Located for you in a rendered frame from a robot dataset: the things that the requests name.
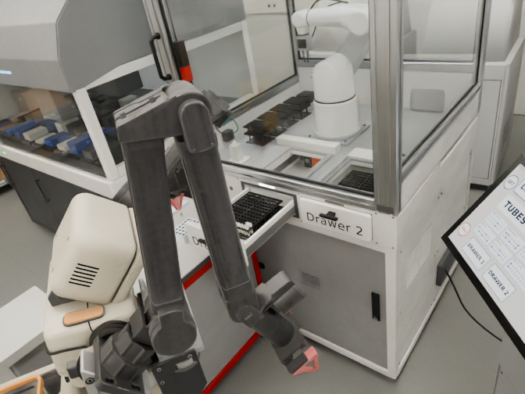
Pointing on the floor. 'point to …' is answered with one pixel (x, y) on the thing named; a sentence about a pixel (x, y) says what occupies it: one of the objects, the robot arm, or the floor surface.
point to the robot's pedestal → (23, 334)
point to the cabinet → (370, 280)
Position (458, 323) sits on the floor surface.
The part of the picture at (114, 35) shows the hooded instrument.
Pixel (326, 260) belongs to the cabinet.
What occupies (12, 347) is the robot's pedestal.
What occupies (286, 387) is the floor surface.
